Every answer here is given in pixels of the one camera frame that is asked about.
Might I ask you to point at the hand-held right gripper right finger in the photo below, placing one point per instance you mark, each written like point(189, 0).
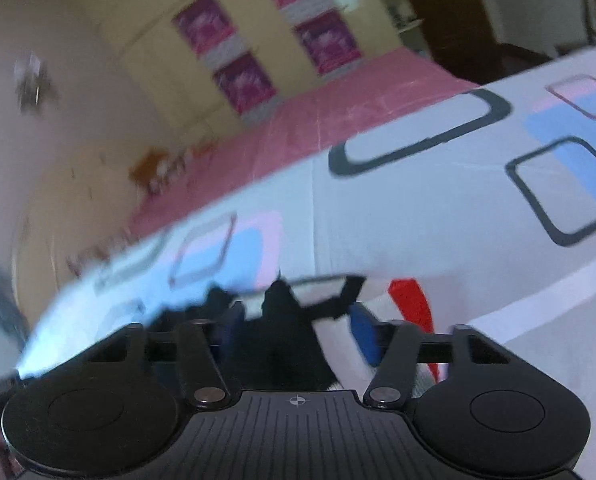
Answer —
point(367, 332)

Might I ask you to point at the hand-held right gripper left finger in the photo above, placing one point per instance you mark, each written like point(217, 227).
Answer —
point(230, 327)

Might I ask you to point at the striped knit sweater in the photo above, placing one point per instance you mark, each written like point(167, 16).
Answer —
point(288, 340)

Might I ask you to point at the white quilt with square print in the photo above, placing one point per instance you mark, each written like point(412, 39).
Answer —
point(403, 210)

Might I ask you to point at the tiger plush cushion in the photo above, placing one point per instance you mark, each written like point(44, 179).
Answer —
point(157, 170)

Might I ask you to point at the cream rounded headboard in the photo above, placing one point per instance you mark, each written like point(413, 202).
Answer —
point(77, 210)

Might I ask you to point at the pink bed sheet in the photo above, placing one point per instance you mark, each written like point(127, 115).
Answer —
point(328, 110)

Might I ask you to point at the cream wardrobe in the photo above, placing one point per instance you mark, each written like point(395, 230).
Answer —
point(142, 20)

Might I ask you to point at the dark wooden door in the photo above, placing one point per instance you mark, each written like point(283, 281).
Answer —
point(458, 20)

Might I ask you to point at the cream corner shelf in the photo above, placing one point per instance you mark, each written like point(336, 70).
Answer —
point(398, 5)

